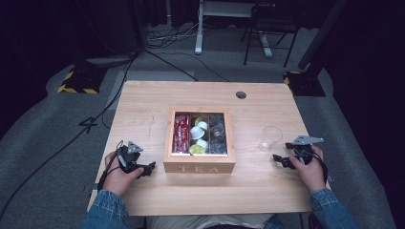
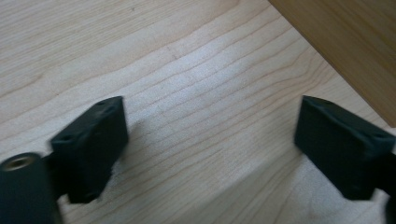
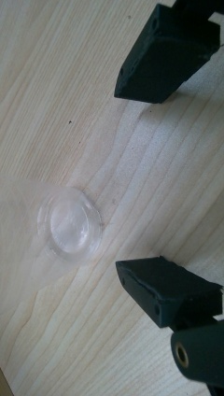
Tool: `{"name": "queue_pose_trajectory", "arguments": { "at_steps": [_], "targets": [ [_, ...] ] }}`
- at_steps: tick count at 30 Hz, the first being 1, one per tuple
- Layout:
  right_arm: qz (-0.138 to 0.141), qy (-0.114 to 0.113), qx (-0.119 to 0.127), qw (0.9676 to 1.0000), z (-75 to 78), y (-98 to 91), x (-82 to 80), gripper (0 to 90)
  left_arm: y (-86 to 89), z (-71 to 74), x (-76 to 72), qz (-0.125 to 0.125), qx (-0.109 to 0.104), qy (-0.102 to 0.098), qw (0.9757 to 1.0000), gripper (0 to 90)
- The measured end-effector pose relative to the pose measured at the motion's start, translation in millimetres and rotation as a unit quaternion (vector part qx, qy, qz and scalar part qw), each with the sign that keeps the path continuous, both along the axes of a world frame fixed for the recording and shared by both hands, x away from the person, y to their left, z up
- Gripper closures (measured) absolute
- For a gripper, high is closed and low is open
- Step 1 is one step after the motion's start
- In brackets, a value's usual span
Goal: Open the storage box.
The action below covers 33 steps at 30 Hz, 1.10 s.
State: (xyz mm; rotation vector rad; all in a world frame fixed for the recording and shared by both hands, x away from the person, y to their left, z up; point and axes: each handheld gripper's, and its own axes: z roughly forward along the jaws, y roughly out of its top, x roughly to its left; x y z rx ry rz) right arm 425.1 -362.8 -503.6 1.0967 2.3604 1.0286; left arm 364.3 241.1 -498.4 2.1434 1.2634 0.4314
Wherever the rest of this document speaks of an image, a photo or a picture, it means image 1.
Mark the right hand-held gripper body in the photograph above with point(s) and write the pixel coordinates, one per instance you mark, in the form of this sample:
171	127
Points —
305	152

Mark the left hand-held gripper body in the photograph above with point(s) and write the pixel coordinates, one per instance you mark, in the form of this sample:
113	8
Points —
127	159

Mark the wooden tea box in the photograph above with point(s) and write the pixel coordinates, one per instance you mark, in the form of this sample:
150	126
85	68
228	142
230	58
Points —
199	162

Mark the person's left hand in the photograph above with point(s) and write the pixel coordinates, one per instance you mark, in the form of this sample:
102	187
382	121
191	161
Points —
116	179

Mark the person's right hand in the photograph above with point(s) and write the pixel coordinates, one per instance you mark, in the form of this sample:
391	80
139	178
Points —
313	175

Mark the clear plastic cup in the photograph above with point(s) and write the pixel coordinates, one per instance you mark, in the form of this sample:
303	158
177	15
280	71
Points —
270	138

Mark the grey tape strip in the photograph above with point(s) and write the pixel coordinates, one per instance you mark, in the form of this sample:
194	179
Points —
330	178

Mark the stack of red packets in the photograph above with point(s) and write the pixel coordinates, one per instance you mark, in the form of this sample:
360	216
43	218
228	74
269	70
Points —
181	133

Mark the yellow-green capsule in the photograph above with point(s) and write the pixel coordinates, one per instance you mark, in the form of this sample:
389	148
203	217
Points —
196	149
198	120

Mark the small white capsule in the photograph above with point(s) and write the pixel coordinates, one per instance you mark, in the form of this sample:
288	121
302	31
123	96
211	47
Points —
202	144
202	125

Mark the large white capsule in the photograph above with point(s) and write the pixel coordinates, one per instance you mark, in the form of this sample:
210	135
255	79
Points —
196	133

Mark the yellow-black striped stand base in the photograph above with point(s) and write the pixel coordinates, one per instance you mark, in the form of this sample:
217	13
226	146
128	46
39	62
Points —
81	81
305	84

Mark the pile of dark packets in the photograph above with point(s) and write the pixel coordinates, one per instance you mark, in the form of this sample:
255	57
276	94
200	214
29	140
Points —
218	135

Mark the grey table grommet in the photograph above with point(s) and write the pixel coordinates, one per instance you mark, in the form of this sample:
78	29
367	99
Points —
241	95

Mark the grey flat stand base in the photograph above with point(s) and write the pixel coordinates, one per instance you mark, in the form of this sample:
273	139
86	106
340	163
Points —
108	60

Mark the dark slanted pole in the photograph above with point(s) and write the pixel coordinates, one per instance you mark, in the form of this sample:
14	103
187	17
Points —
321	31

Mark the black chair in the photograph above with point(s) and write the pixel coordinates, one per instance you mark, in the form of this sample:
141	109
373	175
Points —
273	24

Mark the black stand column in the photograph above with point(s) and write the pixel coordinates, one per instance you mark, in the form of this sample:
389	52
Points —
137	25

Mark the white desk frame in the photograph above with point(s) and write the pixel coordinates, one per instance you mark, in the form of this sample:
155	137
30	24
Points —
199	35

